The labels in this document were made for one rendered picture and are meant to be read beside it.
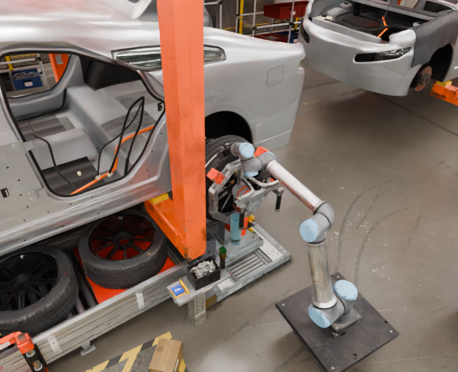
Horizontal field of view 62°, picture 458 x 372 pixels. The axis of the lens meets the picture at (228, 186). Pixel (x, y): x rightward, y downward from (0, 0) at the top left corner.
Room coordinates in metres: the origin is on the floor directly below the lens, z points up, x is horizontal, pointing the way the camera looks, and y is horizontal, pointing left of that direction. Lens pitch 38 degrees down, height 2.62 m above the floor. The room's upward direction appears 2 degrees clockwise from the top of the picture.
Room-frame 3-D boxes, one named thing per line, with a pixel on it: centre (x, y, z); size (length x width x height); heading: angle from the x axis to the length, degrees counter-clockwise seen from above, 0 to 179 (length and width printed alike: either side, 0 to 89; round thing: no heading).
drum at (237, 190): (2.16, -0.14, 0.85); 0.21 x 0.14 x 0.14; 37
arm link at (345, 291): (1.52, -0.77, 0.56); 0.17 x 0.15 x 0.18; 130
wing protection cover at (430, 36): (4.48, -2.24, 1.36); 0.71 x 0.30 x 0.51; 127
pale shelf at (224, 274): (1.69, 0.18, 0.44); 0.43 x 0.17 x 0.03; 127
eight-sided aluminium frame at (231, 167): (2.22, -0.09, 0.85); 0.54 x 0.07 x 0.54; 127
